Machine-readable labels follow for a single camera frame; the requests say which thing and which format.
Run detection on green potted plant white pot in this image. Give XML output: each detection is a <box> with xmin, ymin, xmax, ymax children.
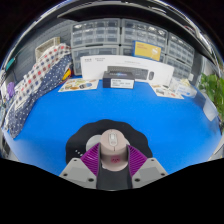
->
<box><xmin>198</xmin><ymin>72</ymin><xmax>224</xmax><ymax>125</ymax></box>

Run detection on yellow and blue box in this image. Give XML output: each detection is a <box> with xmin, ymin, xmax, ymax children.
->
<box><xmin>132</xmin><ymin>40</ymin><xmax>162</xmax><ymax>62</ymax></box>

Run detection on long white keyboard box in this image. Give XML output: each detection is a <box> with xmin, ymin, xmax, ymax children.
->
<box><xmin>80</xmin><ymin>54</ymin><xmax>175</xmax><ymax>87</ymax></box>

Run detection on pale yellow gloves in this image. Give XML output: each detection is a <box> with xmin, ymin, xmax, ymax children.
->
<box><xmin>179</xmin><ymin>78</ymin><xmax>192</xmax><ymax>88</ymax></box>

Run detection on beige computer mouse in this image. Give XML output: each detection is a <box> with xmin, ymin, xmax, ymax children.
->
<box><xmin>99</xmin><ymin>128</ymin><xmax>130</xmax><ymax>172</ymax></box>

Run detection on black cartoon mouse pad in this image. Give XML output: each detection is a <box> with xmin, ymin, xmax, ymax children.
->
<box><xmin>65</xmin><ymin>119</ymin><xmax>154</xmax><ymax>191</ymax></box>

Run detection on navy polka dot cloth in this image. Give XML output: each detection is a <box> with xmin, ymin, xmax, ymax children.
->
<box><xmin>6</xmin><ymin>54</ymin><xmax>73</xmax><ymax>139</ymax></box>

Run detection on dark wall shelf unit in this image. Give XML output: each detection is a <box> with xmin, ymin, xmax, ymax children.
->
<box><xmin>56</xmin><ymin>0</ymin><xmax>216</xmax><ymax>39</ymax></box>

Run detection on red white checked cloth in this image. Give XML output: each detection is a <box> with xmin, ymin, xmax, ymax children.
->
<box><xmin>14</xmin><ymin>43</ymin><xmax>73</xmax><ymax>111</ymax></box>

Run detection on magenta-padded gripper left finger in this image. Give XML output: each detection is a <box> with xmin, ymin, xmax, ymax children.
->
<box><xmin>59</xmin><ymin>143</ymin><xmax>102</xmax><ymax>190</ymax></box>

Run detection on small black box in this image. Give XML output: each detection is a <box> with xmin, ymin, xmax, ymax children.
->
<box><xmin>102</xmin><ymin>70</ymin><xmax>136</xmax><ymax>90</ymax></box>

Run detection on beige woven basket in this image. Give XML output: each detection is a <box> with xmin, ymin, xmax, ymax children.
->
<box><xmin>34</xmin><ymin>37</ymin><xmax>61</xmax><ymax>62</ymax></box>

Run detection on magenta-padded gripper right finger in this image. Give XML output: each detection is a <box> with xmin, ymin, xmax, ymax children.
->
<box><xmin>127</xmin><ymin>144</ymin><xmax>169</xmax><ymax>189</ymax></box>

